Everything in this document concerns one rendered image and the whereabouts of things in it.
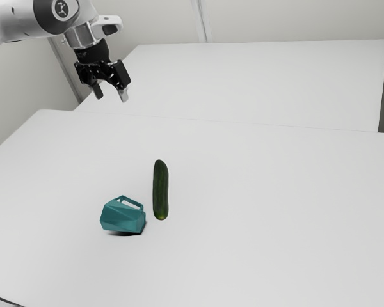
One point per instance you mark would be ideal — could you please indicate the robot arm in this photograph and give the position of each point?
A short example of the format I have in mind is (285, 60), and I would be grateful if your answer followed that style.
(16, 19)

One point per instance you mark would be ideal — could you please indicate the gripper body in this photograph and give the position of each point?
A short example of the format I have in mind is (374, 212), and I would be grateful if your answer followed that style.
(92, 54)

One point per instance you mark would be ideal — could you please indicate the green cucumber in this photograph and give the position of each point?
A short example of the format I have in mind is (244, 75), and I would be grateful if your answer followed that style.
(161, 190)

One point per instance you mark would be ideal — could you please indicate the teal faceted mug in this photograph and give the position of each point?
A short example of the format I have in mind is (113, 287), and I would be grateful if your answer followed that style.
(123, 216)

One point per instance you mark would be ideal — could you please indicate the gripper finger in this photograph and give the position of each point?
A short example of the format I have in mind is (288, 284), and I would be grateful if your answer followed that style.
(120, 78)
(89, 78)

